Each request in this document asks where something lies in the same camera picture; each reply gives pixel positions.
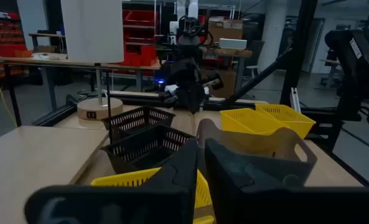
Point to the wooden workbench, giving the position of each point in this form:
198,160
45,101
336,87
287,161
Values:
63,59

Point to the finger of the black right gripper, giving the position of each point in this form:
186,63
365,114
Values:
198,99
183,98

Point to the black perforated plastic basket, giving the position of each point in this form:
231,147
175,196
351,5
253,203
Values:
131,149
134,119

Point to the cardboard box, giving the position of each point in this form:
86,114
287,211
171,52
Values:
224,28

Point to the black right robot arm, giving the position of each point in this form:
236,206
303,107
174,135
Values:
188,46

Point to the smoke grey translucent bin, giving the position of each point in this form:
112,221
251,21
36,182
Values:
252,146

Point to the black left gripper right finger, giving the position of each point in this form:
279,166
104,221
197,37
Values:
265,202

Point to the red bin storage shelving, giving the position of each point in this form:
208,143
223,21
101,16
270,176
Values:
3,34

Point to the yellow perforated plastic basket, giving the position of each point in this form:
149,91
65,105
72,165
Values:
293,121
246,121
125,179

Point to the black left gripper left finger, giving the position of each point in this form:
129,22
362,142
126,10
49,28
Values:
140,205

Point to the white shade wooden base lamp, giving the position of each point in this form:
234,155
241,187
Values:
91,31

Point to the white building column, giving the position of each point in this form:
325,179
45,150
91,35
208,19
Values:
272,31

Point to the black background robot arm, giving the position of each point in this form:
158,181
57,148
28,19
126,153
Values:
352,77

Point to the white flat box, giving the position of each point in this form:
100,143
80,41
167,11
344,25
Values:
233,43

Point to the black aluminium rig frame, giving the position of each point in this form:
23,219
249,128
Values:
299,46

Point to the red bin rack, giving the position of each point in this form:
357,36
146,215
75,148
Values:
140,40

